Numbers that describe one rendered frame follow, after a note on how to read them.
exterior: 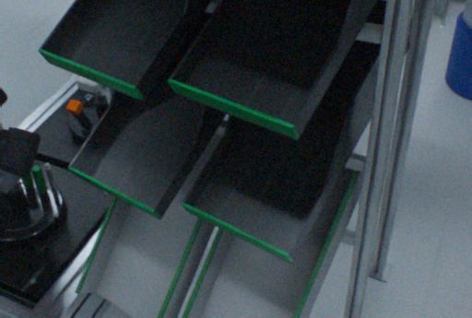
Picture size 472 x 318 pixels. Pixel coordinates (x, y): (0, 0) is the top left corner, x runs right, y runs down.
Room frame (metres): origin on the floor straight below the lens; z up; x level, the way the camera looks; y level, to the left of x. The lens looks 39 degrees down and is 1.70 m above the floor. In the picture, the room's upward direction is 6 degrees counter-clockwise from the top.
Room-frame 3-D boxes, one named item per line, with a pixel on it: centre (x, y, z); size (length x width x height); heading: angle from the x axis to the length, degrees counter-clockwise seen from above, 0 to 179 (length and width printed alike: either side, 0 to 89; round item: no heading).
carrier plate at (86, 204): (0.74, 0.26, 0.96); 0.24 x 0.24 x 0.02; 58
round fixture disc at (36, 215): (0.74, 0.26, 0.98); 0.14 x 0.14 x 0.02
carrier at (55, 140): (0.96, 0.12, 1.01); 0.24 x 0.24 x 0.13; 58
